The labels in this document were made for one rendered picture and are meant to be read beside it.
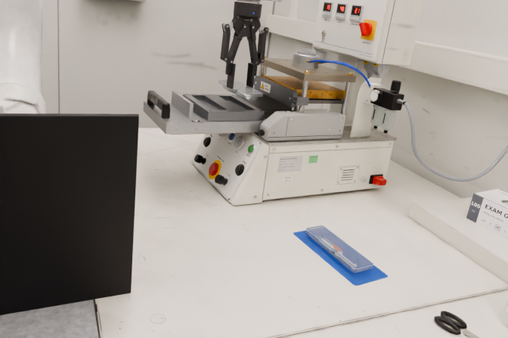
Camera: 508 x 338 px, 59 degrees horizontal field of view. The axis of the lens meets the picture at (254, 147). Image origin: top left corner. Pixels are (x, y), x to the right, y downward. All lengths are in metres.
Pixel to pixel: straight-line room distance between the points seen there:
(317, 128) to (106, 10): 1.61
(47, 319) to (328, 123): 0.84
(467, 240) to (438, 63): 0.67
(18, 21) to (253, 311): 0.69
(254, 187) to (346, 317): 0.47
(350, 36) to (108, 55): 1.54
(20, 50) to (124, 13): 1.68
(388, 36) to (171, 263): 0.84
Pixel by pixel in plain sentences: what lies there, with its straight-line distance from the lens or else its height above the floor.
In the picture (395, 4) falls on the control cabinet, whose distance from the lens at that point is 1.36.
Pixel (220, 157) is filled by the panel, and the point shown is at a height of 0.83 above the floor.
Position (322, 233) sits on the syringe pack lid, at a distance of 1.12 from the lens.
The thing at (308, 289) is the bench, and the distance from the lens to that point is 0.95.
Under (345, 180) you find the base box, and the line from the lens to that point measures 1.40.
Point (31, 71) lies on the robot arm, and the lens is 0.95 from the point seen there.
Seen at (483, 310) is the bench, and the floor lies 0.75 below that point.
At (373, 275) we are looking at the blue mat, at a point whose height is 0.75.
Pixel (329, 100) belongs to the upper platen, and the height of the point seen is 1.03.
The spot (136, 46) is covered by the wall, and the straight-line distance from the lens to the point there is 2.64.
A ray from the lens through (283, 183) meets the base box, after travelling 1.27.
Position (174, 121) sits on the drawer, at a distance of 1.15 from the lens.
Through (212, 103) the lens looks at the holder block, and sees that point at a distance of 1.30.
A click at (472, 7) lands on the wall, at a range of 1.68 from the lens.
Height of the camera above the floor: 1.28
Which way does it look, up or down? 18 degrees down
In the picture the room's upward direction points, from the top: 7 degrees clockwise
